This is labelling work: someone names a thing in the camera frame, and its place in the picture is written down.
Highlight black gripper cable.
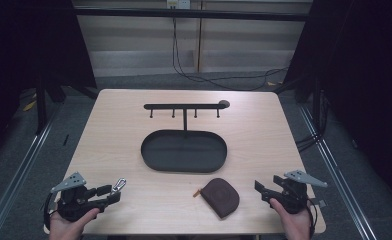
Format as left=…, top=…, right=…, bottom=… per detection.
left=43, top=192, right=58, bottom=232
left=304, top=198, right=319, bottom=238

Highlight black curtain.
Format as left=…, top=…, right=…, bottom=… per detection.
left=0, top=0, right=98, bottom=168
left=283, top=0, right=392, bottom=214

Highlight person's right hand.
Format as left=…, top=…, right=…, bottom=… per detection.
left=269, top=198, right=312, bottom=240

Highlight silver carabiner clip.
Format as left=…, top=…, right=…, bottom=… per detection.
left=110, top=177, right=128, bottom=195

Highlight brown zip pouch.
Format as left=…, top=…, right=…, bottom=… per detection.
left=192, top=177, right=241, bottom=220

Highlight metal floor rail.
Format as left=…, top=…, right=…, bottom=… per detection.
left=0, top=106, right=63, bottom=240
left=298, top=103, right=380, bottom=240

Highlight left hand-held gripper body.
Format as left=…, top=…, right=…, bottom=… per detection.
left=50, top=171, right=106, bottom=223

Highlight black hanging wall cable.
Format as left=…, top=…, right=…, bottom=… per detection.
left=171, top=17, right=290, bottom=92

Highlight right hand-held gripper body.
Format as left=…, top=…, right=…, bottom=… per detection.
left=269, top=169, right=329, bottom=215

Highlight black cable bundle on floor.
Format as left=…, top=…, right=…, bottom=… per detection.
left=295, top=131, right=323, bottom=154

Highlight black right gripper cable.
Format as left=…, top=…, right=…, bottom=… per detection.
left=304, top=198, right=319, bottom=238

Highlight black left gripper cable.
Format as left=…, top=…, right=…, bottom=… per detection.
left=43, top=192, right=58, bottom=232

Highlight black horizontal frame bar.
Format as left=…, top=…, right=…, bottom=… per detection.
left=73, top=7, right=313, bottom=23

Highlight black metal stand post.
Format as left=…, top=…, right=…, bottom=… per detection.
left=311, top=75, right=322, bottom=134
left=35, top=77, right=49, bottom=136

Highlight person's left hand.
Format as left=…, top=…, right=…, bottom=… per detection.
left=48, top=207, right=101, bottom=240

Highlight black hook rack with tray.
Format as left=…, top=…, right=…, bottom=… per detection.
left=140, top=99, right=232, bottom=174

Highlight white wall outlet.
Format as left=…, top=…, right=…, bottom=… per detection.
left=166, top=0, right=192, bottom=10

